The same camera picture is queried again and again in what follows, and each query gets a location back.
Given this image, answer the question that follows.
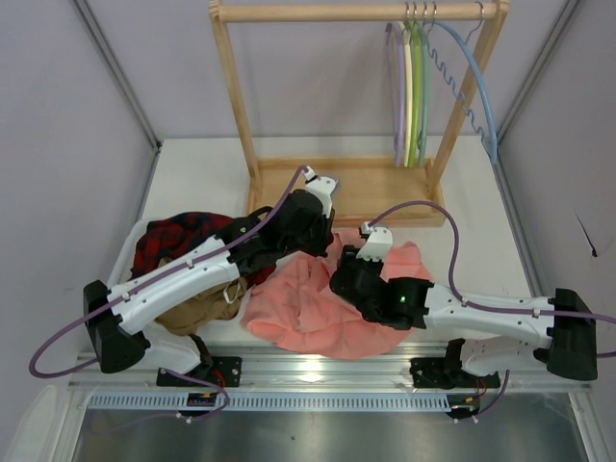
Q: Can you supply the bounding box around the pink skirt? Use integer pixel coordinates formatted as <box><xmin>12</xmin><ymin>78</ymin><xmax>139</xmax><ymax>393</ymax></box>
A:
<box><xmin>241</xmin><ymin>229</ymin><xmax>414</xmax><ymax>360</ymax></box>

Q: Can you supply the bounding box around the light blue clothes hanger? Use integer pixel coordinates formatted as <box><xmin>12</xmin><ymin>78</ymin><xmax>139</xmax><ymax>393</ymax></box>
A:
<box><xmin>428</xmin><ymin>1</ymin><xmax>501</xmax><ymax>165</ymax></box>

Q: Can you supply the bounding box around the wooden clothes rack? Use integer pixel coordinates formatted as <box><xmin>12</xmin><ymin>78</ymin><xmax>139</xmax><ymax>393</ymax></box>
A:
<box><xmin>208</xmin><ymin>0</ymin><xmax>510</xmax><ymax>229</ymax></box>

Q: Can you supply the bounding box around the purple clothes hanger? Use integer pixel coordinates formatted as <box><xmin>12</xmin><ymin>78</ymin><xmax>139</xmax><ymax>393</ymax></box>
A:
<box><xmin>385</xmin><ymin>22</ymin><xmax>405</xmax><ymax>167</ymax></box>

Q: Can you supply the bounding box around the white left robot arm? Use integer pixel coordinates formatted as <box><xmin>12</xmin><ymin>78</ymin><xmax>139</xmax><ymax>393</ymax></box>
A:
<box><xmin>84</xmin><ymin>178</ymin><xmax>336</xmax><ymax>373</ymax></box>

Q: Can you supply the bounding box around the white slotted cable duct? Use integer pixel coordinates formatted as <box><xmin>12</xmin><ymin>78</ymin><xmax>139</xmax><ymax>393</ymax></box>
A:
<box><xmin>88</xmin><ymin>391</ymin><xmax>451</xmax><ymax>413</ymax></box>

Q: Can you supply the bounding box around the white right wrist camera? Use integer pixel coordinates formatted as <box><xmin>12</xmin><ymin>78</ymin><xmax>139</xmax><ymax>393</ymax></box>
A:
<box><xmin>356</xmin><ymin>221</ymin><xmax>394</xmax><ymax>263</ymax></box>

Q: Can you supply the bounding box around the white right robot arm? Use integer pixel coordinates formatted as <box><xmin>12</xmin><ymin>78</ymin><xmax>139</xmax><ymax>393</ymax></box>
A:
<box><xmin>329</xmin><ymin>245</ymin><xmax>598</xmax><ymax>381</ymax></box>

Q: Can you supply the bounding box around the lime green clothes hanger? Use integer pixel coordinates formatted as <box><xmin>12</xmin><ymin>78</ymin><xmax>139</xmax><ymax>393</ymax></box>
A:
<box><xmin>405</xmin><ymin>20</ymin><xmax>424</xmax><ymax>167</ymax></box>

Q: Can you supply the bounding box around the aluminium mounting rail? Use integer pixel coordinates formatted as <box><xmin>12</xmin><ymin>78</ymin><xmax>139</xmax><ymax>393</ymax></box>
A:
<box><xmin>68</xmin><ymin>342</ymin><xmax>592</xmax><ymax>394</ymax></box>

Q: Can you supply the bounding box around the red plaid garment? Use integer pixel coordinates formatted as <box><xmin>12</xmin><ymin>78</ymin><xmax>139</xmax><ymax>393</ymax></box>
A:
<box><xmin>130</xmin><ymin>210</ymin><xmax>278</xmax><ymax>290</ymax></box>

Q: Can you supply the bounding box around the black hanging cable tie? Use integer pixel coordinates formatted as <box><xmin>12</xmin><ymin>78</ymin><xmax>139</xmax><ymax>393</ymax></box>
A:
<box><xmin>576</xmin><ymin>213</ymin><xmax>599</xmax><ymax>259</ymax></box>

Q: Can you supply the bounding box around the left aluminium frame post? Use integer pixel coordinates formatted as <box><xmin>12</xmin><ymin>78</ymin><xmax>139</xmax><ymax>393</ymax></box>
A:
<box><xmin>69</xmin><ymin>0</ymin><xmax>162</xmax><ymax>153</ymax></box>

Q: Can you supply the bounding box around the tan brown garment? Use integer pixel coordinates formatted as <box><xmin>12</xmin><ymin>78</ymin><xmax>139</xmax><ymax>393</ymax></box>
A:
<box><xmin>155</xmin><ymin>278</ymin><xmax>247</xmax><ymax>336</ymax></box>

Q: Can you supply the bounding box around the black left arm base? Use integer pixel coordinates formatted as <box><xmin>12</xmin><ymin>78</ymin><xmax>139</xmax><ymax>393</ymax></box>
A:
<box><xmin>156</xmin><ymin>356</ymin><xmax>243</xmax><ymax>388</ymax></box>

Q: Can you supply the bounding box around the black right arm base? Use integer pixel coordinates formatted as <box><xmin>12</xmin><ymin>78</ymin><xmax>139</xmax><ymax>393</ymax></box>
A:
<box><xmin>409</xmin><ymin>357</ymin><xmax>462</xmax><ymax>390</ymax></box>

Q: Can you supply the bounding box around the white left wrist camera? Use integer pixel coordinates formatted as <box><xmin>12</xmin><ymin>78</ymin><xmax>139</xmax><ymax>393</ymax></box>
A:
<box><xmin>303</xmin><ymin>166</ymin><xmax>339</xmax><ymax>218</ymax></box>

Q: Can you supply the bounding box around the aluminium frame post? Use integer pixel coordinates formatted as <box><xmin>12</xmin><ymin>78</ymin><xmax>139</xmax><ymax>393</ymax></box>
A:
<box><xmin>495</xmin><ymin>0</ymin><xmax>581</xmax><ymax>145</ymax></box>
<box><xmin>69</xmin><ymin>0</ymin><xmax>162</xmax><ymax>153</ymax></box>

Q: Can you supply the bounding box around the right aluminium frame post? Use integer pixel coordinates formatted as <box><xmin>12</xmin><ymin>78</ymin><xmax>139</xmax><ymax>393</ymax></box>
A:
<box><xmin>495</xmin><ymin>0</ymin><xmax>581</xmax><ymax>145</ymax></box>

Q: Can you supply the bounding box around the cream clothes hanger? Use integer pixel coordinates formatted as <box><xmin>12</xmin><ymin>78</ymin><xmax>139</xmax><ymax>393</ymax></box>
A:
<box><xmin>398</xmin><ymin>21</ymin><xmax>413</xmax><ymax>167</ymax></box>

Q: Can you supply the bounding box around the grey-green clothes hanger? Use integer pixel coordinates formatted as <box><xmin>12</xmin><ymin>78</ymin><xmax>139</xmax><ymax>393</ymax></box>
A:
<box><xmin>415</xmin><ymin>22</ymin><xmax>430</xmax><ymax>167</ymax></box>

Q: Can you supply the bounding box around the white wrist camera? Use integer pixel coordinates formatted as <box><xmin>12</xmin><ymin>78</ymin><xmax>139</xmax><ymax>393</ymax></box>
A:
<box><xmin>303</xmin><ymin>166</ymin><xmax>339</xmax><ymax>218</ymax></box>
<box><xmin>356</xmin><ymin>221</ymin><xmax>394</xmax><ymax>263</ymax></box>

